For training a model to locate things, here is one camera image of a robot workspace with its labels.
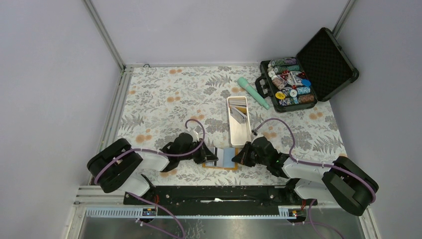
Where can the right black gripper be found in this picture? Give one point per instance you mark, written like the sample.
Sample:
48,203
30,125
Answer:
243,158

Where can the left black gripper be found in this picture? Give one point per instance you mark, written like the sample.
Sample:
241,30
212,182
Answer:
205,155

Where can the silver card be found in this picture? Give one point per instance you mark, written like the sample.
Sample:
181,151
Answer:
212,158
228,155

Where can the orange leather card holder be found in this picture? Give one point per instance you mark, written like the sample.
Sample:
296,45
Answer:
220,160

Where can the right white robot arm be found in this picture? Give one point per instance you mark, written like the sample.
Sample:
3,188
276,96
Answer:
341,182

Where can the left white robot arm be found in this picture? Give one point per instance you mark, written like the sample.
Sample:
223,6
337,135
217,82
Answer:
113,168

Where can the grey card in tray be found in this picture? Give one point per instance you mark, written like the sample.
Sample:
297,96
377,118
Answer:
239,116

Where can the cards stack in tray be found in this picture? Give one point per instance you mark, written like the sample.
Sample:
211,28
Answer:
237,102

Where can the white plastic tray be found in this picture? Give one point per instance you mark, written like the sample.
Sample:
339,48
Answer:
239,134

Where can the floral table mat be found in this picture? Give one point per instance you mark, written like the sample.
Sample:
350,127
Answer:
162,102

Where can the black poker chip case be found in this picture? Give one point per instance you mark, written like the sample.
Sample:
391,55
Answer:
323,63

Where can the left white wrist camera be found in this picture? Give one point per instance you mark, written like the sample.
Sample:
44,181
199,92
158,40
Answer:
194,135

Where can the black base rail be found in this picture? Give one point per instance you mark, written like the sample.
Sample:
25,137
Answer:
225,200

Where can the mint green handle tool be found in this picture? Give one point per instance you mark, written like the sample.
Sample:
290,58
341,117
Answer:
242,82

